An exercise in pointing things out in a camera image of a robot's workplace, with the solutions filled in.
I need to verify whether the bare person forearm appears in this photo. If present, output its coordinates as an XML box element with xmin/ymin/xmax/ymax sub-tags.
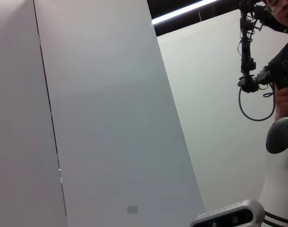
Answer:
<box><xmin>275</xmin><ymin>87</ymin><xmax>288</xmax><ymax>123</ymax></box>

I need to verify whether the white ceiling light strip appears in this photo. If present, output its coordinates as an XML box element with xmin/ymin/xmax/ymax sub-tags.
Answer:
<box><xmin>152</xmin><ymin>0</ymin><xmax>218</xmax><ymax>24</ymax></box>

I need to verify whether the person in dark shirt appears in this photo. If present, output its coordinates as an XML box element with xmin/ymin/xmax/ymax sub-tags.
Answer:
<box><xmin>264</xmin><ymin>0</ymin><xmax>288</xmax><ymax>91</ymax></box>

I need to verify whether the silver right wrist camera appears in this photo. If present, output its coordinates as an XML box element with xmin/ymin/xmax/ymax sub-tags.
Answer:
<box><xmin>190</xmin><ymin>199</ymin><xmax>265</xmax><ymax>227</ymax></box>

